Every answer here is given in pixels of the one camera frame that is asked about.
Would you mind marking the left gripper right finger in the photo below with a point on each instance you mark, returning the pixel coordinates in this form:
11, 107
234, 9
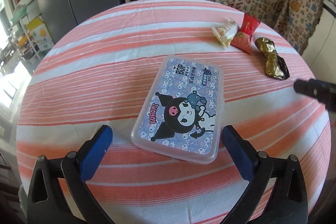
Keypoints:
288, 200

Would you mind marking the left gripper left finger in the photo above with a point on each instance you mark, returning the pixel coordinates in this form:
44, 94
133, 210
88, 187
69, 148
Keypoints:
46, 202

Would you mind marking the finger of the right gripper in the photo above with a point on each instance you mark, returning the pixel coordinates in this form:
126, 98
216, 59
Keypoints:
323, 92

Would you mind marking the gold black foil wrapper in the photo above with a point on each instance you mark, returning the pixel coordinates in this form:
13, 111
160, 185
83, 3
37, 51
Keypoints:
275, 66

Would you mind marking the red snack sachet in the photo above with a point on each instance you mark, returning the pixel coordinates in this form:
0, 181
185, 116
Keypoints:
242, 40

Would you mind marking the small cream candy wrapper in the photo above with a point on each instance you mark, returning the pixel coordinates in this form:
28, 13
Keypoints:
226, 32

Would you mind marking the Kuromi plastic box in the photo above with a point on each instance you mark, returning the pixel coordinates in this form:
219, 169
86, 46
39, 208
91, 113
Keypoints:
182, 114

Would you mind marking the white counter cabinet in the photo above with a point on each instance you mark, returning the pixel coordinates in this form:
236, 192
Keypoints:
320, 52

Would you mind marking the pink striped tablecloth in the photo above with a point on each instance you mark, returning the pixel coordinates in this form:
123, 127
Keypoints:
155, 66

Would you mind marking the yellow cardboard box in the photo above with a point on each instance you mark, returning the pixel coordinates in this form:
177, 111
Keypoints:
40, 33

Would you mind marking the green storage rack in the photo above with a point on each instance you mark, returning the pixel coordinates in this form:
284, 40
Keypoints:
20, 41

